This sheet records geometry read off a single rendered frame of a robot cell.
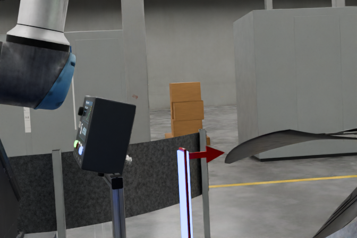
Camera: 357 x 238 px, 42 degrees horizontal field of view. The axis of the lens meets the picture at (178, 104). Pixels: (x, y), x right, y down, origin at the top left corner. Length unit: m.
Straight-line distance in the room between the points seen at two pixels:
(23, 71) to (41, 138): 6.04
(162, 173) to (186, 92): 6.20
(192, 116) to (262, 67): 2.41
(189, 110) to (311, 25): 2.97
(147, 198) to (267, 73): 4.58
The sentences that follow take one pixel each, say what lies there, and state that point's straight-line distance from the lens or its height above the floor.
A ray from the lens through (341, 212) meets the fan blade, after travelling 0.96.
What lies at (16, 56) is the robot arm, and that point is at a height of 1.34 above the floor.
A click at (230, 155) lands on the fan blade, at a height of 1.16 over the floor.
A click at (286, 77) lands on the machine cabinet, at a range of 7.04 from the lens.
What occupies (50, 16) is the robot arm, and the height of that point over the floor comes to 1.41.
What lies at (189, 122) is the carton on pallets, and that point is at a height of 0.45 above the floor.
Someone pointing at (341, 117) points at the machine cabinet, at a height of 0.60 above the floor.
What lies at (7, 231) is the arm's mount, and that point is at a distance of 0.87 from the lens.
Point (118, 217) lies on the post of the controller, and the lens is 1.20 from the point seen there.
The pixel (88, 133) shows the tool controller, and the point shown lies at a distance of 1.20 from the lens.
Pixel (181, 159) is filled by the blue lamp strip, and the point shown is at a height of 1.18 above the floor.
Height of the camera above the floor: 1.29
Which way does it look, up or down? 3 degrees down
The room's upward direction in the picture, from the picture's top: 3 degrees counter-clockwise
